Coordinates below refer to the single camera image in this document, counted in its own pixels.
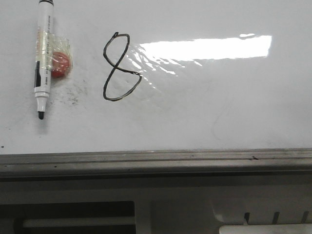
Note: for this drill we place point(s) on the red round magnet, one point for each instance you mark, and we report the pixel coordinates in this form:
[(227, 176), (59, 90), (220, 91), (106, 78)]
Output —
[(61, 65)]

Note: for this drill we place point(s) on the white black whiteboard marker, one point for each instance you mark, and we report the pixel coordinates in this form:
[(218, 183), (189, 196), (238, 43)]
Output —
[(44, 55)]

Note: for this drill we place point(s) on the white whiteboard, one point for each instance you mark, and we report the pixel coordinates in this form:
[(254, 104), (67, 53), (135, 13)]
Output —
[(161, 75)]

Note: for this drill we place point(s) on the grey aluminium whiteboard frame rail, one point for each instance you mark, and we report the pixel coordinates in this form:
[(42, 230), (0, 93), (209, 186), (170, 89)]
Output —
[(171, 162)]

